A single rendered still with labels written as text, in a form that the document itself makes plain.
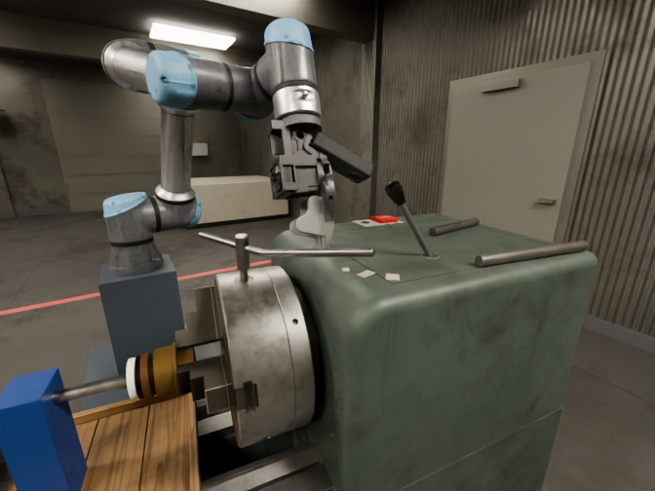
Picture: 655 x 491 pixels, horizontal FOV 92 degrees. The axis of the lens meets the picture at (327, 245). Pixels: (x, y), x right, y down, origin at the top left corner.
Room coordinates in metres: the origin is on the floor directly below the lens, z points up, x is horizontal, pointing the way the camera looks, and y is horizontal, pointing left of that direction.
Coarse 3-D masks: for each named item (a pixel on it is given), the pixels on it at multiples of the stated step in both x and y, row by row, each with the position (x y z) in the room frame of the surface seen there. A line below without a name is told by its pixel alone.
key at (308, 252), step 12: (216, 240) 0.53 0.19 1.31; (228, 240) 0.53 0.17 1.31; (252, 252) 0.50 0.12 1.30; (264, 252) 0.48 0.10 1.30; (276, 252) 0.47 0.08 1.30; (288, 252) 0.46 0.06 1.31; (300, 252) 0.45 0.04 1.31; (312, 252) 0.44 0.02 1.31; (324, 252) 0.43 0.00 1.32; (336, 252) 0.42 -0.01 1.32; (348, 252) 0.41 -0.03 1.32; (360, 252) 0.40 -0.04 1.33; (372, 252) 0.40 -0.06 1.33
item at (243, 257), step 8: (240, 240) 0.50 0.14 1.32; (248, 240) 0.51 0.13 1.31; (240, 248) 0.50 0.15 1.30; (240, 256) 0.50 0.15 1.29; (248, 256) 0.51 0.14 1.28; (240, 264) 0.51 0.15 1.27; (248, 264) 0.51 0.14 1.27; (240, 272) 0.51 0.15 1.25; (240, 280) 0.52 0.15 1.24; (248, 280) 0.52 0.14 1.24
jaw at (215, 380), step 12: (204, 360) 0.47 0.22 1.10; (216, 360) 0.47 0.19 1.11; (180, 372) 0.43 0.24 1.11; (192, 372) 0.43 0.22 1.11; (204, 372) 0.43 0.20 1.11; (216, 372) 0.43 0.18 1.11; (228, 372) 0.43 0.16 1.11; (180, 384) 0.43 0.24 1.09; (192, 384) 0.41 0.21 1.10; (204, 384) 0.42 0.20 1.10; (216, 384) 0.40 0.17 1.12; (228, 384) 0.39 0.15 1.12; (252, 384) 0.39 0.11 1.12; (192, 396) 0.41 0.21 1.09; (204, 396) 0.41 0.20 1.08; (216, 396) 0.38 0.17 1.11; (228, 396) 0.39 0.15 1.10; (240, 396) 0.38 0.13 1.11; (252, 396) 0.39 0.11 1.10; (216, 408) 0.38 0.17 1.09; (240, 408) 0.38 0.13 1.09; (252, 408) 0.39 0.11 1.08
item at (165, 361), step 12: (168, 348) 0.48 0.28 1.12; (192, 348) 0.50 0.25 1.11; (144, 360) 0.46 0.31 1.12; (156, 360) 0.45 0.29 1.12; (168, 360) 0.46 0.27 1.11; (180, 360) 0.47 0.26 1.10; (192, 360) 0.47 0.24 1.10; (144, 372) 0.44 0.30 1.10; (156, 372) 0.44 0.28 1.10; (168, 372) 0.45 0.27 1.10; (144, 384) 0.43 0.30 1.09; (156, 384) 0.43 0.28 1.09; (168, 384) 0.44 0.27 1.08; (144, 396) 0.43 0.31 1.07
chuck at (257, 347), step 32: (224, 288) 0.49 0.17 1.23; (256, 288) 0.50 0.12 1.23; (224, 320) 0.43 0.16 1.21; (256, 320) 0.44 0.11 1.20; (224, 352) 0.56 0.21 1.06; (256, 352) 0.41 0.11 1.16; (288, 352) 0.43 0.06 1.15; (256, 384) 0.39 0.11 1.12; (288, 384) 0.41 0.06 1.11; (256, 416) 0.38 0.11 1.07; (288, 416) 0.41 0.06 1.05
